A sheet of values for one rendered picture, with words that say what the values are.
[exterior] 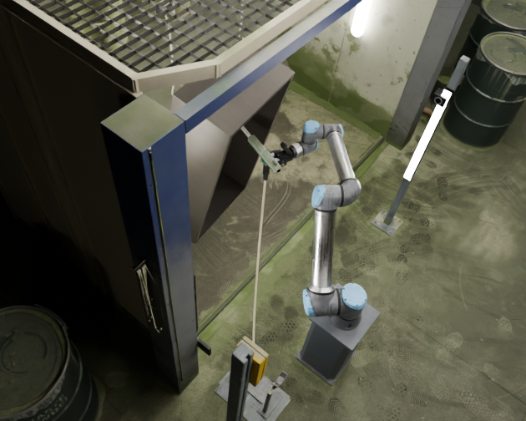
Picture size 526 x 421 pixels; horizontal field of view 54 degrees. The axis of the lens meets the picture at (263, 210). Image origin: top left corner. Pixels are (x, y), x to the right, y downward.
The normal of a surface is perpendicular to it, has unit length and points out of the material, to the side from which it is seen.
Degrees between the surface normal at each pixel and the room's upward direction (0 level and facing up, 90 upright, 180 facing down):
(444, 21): 90
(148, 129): 0
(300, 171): 0
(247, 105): 12
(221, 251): 0
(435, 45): 90
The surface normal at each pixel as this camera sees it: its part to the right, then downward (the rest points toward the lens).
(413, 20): -0.62, 0.60
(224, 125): 0.25, -0.48
